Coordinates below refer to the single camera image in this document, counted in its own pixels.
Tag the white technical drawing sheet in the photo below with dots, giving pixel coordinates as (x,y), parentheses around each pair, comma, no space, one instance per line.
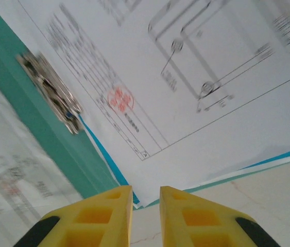
(144,204)
(10,167)

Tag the drawing sheet with red stamp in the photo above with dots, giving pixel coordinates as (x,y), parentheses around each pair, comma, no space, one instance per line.
(186,128)

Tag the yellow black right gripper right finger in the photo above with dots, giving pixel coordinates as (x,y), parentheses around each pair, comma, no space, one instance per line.
(198,223)

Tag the metal folder clip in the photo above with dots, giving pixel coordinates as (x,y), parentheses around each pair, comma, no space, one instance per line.
(54,97)

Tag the green folder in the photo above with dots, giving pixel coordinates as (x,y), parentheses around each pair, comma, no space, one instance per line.
(57,149)

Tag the blue paper sheet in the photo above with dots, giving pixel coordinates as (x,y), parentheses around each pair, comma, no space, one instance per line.
(116,173)

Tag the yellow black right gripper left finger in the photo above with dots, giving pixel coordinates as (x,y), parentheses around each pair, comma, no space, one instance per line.
(95,221)

